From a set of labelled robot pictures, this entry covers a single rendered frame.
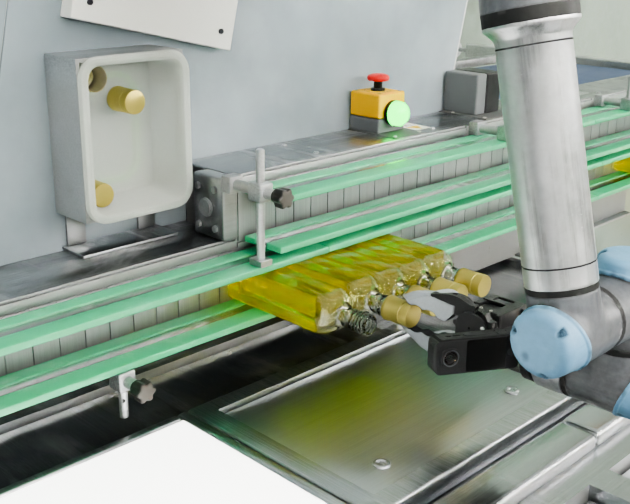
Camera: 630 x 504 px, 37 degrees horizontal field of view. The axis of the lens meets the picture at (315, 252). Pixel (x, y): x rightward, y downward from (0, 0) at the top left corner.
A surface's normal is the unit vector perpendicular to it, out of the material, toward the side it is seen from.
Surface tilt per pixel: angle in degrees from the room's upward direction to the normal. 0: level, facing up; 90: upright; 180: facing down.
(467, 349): 29
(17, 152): 0
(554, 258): 66
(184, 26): 0
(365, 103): 90
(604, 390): 90
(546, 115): 54
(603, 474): 90
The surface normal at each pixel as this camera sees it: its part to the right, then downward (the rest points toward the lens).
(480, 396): 0.01, -0.95
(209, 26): 0.70, 0.24
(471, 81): -0.71, 0.22
